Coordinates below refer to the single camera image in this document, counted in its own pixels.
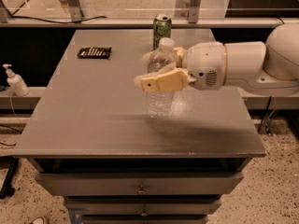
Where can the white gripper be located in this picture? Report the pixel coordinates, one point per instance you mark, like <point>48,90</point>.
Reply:
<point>204,64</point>

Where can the clear plastic water bottle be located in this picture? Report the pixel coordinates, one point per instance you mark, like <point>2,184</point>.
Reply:
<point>158,63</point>

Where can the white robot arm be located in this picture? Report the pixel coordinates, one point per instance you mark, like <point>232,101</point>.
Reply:
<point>269,68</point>

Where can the dark rxbar chocolate wrapper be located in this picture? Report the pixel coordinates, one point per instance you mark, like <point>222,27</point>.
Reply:
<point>94,53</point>

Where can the white pump dispenser bottle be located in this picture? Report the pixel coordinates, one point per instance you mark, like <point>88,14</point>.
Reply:
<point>16,82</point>

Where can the green soda can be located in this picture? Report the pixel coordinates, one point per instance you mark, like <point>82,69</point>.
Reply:
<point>161,28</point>

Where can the grey drawer cabinet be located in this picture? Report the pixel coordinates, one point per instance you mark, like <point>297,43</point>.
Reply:
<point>91,119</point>

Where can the top grey drawer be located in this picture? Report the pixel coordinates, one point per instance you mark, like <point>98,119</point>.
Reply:
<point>146,184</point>

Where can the grey drawer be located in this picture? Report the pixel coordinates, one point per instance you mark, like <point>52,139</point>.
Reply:
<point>146,184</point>
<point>143,206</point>

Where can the black metal stand foot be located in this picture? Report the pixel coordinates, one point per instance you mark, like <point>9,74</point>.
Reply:
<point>11,164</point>

